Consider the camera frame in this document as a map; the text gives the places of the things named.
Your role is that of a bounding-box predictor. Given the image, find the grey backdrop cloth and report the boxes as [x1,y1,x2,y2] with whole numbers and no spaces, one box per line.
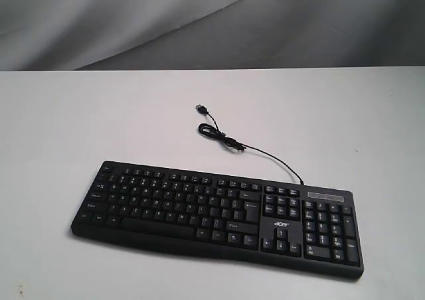
[1,0,424,71]

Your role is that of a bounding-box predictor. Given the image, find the black USB cable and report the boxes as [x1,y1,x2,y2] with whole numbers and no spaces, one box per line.
[194,104,305,186]

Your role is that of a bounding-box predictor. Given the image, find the black acer keyboard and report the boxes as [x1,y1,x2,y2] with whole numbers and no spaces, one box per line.
[71,161,364,279]

